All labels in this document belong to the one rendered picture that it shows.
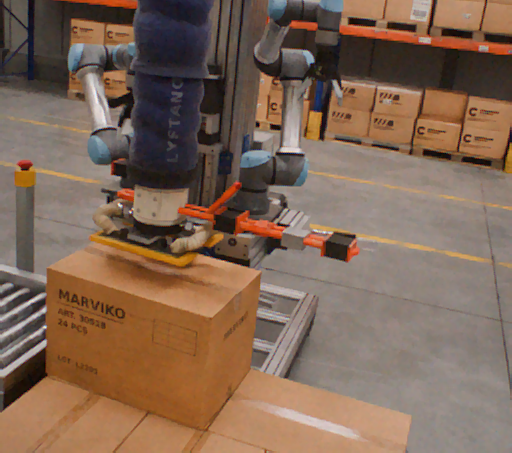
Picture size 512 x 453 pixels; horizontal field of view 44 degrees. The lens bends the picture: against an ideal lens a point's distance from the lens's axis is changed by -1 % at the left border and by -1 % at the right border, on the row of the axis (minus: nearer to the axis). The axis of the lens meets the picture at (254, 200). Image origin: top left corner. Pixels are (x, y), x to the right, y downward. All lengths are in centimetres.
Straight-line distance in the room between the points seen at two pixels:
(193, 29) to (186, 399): 112
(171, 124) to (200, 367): 73
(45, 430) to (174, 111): 103
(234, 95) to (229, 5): 35
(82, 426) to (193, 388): 36
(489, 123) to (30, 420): 770
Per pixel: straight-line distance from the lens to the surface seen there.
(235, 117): 263
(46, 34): 1242
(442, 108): 948
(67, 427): 213
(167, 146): 193
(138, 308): 202
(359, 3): 902
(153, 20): 189
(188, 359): 200
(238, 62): 261
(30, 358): 234
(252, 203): 247
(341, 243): 185
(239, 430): 214
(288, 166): 248
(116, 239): 206
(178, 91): 190
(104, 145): 255
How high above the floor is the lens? 184
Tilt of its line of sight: 18 degrees down
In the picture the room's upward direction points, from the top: 6 degrees clockwise
